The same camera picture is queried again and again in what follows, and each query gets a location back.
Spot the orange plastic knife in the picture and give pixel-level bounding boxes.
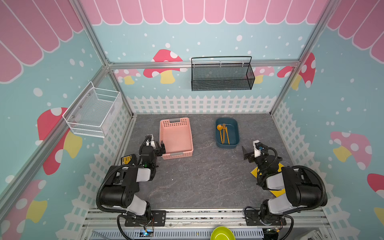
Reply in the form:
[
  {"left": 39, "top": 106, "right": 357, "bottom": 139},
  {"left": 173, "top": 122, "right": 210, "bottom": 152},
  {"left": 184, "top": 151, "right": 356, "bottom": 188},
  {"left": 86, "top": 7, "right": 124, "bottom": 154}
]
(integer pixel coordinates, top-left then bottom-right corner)
[{"left": 224, "top": 125, "right": 230, "bottom": 145}]

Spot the orange plastic spoon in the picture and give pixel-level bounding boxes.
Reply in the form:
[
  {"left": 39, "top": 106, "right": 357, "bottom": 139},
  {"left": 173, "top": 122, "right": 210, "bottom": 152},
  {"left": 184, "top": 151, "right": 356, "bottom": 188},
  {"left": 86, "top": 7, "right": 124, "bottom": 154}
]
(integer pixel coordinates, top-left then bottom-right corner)
[{"left": 217, "top": 125, "right": 224, "bottom": 144}]

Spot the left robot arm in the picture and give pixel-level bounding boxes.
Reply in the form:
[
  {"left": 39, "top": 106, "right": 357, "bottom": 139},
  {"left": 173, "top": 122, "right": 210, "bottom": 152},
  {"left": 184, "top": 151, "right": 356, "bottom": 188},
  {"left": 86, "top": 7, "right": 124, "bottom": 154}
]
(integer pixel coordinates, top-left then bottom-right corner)
[{"left": 96, "top": 136, "right": 166, "bottom": 227}]

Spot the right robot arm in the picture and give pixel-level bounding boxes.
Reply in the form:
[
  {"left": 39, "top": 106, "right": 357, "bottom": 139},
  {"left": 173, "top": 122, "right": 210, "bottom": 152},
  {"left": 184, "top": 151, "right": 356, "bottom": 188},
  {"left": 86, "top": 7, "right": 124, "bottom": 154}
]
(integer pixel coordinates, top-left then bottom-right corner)
[{"left": 242, "top": 141, "right": 328, "bottom": 226}]

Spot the black yellow tool case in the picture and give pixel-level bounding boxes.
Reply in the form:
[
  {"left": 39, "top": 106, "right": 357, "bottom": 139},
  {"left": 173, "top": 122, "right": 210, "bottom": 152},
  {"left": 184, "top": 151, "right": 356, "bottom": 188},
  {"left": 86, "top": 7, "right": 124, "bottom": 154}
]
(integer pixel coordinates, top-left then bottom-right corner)
[{"left": 121, "top": 154, "right": 138, "bottom": 166}]

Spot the pink plastic basket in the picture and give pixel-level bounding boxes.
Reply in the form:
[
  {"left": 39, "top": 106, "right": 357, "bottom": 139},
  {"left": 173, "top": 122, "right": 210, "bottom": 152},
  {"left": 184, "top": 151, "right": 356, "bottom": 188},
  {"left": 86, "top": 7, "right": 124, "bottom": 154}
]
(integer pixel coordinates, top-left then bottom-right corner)
[{"left": 160, "top": 118, "right": 194, "bottom": 160}]

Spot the teal plastic tub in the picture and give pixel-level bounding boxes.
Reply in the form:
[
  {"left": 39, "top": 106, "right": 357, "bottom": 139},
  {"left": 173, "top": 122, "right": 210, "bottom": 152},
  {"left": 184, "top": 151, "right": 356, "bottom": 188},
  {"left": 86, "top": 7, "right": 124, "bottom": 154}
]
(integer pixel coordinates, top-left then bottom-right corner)
[{"left": 216, "top": 118, "right": 240, "bottom": 149}]

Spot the green bowl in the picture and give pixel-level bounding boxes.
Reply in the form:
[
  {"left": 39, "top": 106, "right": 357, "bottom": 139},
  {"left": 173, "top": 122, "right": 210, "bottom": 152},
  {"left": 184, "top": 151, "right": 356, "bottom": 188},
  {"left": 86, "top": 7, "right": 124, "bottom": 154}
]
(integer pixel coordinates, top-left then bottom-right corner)
[{"left": 210, "top": 226, "right": 236, "bottom": 240}]

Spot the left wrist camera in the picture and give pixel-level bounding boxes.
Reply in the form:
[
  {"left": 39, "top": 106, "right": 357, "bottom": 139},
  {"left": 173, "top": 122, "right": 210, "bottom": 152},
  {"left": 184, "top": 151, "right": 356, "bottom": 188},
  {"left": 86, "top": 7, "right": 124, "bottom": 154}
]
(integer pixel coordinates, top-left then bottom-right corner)
[{"left": 145, "top": 135, "right": 157, "bottom": 149}]

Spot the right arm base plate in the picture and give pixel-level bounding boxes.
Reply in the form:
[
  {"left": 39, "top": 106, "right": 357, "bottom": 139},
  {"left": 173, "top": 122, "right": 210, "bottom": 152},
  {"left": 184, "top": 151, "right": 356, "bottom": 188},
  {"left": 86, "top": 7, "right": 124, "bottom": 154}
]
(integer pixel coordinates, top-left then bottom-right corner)
[{"left": 243, "top": 207, "right": 287, "bottom": 227}]

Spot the white wire wall basket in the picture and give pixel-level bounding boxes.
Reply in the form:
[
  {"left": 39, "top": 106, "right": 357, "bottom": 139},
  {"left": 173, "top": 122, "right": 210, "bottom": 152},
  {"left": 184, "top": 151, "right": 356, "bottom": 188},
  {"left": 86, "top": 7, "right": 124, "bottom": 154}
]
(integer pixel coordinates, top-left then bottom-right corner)
[{"left": 63, "top": 82, "right": 123, "bottom": 138}]

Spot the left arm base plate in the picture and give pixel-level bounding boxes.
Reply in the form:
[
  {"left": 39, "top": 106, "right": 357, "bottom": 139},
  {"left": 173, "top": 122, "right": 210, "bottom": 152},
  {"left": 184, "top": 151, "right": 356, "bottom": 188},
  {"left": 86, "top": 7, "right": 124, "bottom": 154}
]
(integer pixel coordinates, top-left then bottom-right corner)
[{"left": 124, "top": 210, "right": 167, "bottom": 227}]

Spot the black mesh wall basket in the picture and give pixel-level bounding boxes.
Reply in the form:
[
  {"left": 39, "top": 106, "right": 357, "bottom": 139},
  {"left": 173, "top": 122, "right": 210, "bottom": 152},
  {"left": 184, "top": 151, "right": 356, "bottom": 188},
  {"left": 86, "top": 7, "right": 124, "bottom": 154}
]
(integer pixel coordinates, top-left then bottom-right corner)
[{"left": 191, "top": 56, "right": 256, "bottom": 92}]

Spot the aluminium front rail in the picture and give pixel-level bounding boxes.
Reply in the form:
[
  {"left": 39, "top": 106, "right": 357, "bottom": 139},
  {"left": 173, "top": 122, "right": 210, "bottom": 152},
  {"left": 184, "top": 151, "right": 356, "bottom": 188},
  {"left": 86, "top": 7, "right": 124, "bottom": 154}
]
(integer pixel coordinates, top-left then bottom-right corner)
[{"left": 81, "top": 208, "right": 331, "bottom": 230}]

